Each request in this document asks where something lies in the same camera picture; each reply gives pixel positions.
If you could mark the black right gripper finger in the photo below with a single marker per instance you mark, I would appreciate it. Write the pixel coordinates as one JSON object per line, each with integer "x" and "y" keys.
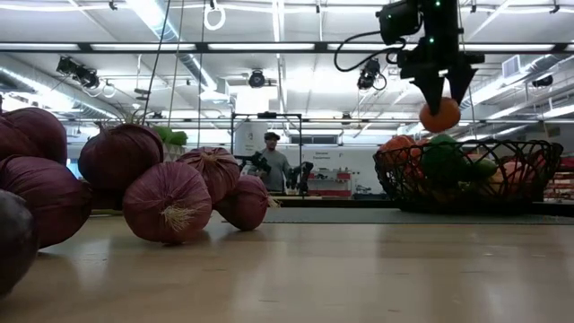
{"x": 431, "y": 92}
{"x": 458, "y": 83}

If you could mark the round orange fruit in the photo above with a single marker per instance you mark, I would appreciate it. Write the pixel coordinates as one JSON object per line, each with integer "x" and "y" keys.
{"x": 441, "y": 119}

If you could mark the green bell pepper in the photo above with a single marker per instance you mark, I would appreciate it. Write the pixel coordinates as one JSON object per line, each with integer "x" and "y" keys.
{"x": 444, "y": 161}

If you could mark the green cucumber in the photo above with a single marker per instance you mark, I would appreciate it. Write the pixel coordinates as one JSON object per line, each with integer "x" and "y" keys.
{"x": 484, "y": 169}

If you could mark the red onion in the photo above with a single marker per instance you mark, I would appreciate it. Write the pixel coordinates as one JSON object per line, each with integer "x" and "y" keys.
{"x": 215, "y": 170}
{"x": 45, "y": 202}
{"x": 119, "y": 157}
{"x": 36, "y": 134}
{"x": 244, "y": 202}
{"x": 166, "y": 197}
{"x": 15, "y": 242}

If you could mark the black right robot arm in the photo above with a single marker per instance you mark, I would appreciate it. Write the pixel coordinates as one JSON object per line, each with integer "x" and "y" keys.
{"x": 441, "y": 22}

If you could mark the background black robot arm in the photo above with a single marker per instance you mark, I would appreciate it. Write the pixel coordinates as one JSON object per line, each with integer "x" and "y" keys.
{"x": 301, "y": 175}
{"x": 258, "y": 162}

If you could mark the white ceiling air vent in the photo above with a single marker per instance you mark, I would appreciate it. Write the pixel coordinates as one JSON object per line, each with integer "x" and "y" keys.
{"x": 511, "y": 66}

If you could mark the black ceiling dome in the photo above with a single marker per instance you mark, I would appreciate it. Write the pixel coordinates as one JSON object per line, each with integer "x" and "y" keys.
{"x": 542, "y": 81}

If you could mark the red and white storage shelf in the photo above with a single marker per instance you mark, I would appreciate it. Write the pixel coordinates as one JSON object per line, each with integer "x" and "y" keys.
{"x": 336, "y": 193}

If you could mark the stacked red crates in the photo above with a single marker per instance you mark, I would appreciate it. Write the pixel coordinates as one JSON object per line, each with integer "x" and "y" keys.
{"x": 560, "y": 179}

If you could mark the grey woven placemat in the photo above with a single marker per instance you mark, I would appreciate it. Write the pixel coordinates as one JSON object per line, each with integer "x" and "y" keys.
{"x": 359, "y": 216}

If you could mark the person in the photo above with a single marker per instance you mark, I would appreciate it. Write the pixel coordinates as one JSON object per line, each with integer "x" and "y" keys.
{"x": 275, "y": 166}

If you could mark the green artificial plant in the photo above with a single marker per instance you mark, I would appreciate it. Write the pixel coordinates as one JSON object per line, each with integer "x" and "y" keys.
{"x": 172, "y": 137}

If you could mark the white patterned plant pot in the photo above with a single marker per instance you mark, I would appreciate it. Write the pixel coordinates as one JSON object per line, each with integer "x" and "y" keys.
{"x": 172, "y": 152}

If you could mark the black table edge rail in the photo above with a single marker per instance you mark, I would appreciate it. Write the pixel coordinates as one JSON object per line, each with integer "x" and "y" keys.
{"x": 336, "y": 203}

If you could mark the round black ceiling camera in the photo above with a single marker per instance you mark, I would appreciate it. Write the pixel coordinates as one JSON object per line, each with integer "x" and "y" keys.
{"x": 257, "y": 79}

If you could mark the black overhead frame beam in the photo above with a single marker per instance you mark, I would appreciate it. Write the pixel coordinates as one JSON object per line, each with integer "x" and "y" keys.
{"x": 202, "y": 47}

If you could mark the long black ceiling camera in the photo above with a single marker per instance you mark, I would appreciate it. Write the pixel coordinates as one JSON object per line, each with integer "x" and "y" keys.
{"x": 83, "y": 77}

